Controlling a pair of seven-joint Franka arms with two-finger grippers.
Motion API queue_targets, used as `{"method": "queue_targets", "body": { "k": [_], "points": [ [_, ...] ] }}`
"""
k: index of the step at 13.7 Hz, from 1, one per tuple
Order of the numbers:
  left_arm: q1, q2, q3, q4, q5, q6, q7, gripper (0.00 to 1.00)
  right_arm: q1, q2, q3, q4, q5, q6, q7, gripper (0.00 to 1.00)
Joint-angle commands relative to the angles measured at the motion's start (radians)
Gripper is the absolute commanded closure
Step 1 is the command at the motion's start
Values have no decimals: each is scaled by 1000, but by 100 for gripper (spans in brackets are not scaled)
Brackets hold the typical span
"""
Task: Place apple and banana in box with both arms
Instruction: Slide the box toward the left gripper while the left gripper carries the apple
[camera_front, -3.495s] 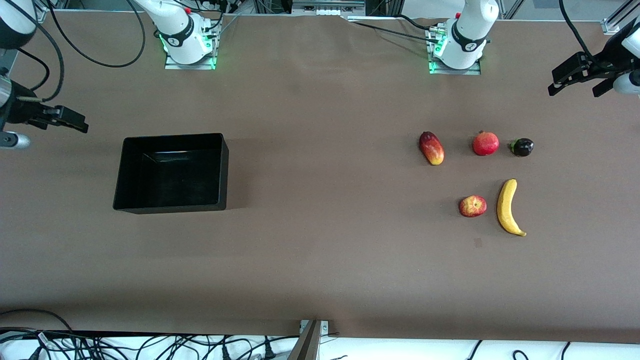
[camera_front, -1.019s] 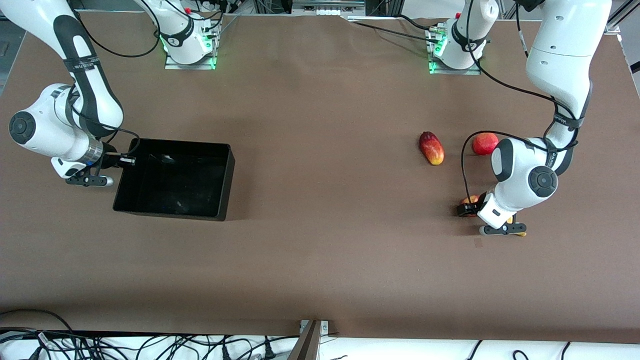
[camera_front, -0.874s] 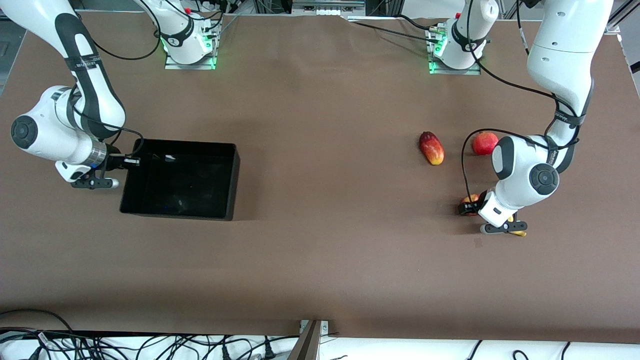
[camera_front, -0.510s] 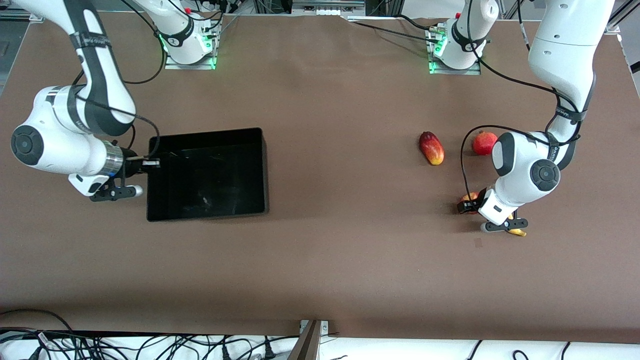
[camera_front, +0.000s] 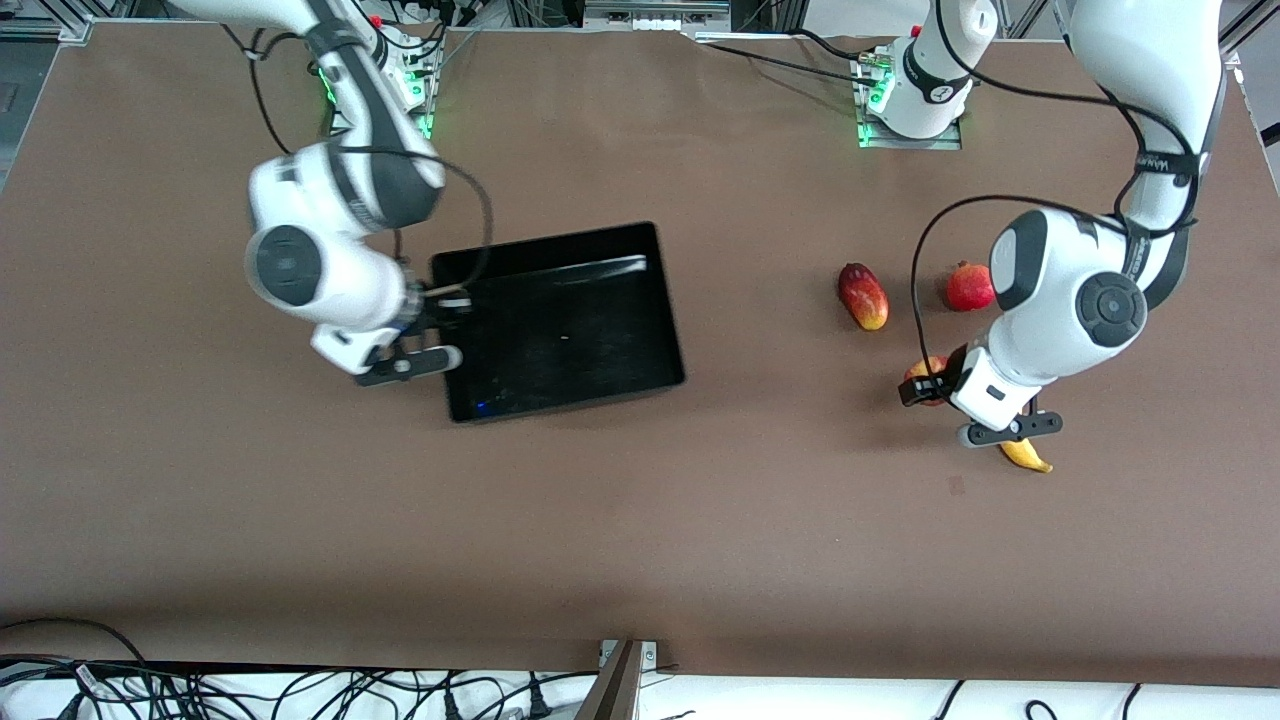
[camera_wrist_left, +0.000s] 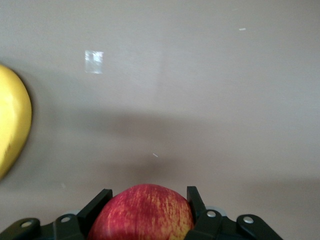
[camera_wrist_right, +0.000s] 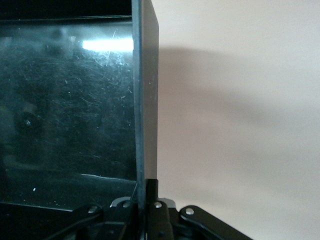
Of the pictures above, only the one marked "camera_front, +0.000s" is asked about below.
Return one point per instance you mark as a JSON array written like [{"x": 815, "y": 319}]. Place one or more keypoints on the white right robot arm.
[{"x": 340, "y": 190}]

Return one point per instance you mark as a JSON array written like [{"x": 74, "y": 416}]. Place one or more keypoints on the red pomegranate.
[{"x": 968, "y": 288}]

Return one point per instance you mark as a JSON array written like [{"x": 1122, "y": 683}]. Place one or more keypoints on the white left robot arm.
[{"x": 1090, "y": 300}]

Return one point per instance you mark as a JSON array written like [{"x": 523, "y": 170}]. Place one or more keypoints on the red yellow mango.
[{"x": 863, "y": 296}]

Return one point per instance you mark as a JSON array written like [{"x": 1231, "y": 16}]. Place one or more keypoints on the black plastic box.
[{"x": 570, "y": 330}]

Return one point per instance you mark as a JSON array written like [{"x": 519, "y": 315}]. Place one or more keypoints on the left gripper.
[{"x": 946, "y": 378}]

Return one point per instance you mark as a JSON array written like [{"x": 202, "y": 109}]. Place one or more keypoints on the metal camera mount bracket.
[{"x": 615, "y": 685}]

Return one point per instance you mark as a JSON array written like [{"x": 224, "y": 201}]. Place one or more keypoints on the white power strip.
[{"x": 655, "y": 14}]

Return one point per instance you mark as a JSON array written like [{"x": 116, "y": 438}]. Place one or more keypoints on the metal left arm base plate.
[{"x": 950, "y": 143}]

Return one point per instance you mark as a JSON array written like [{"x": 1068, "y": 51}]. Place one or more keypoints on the aluminium frame profile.
[{"x": 1245, "y": 35}]

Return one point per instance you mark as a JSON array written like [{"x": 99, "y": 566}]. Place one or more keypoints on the yellow banana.
[{"x": 1028, "y": 457}]

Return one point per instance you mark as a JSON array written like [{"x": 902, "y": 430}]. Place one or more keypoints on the red yellow apple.
[{"x": 925, "y": 368}]

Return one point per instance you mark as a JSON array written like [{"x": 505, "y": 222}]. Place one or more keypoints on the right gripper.
[{"x": 432, "y": 311}]

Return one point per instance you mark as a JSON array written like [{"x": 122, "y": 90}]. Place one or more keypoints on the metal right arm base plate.
[{"x": 425, "y": 120}]

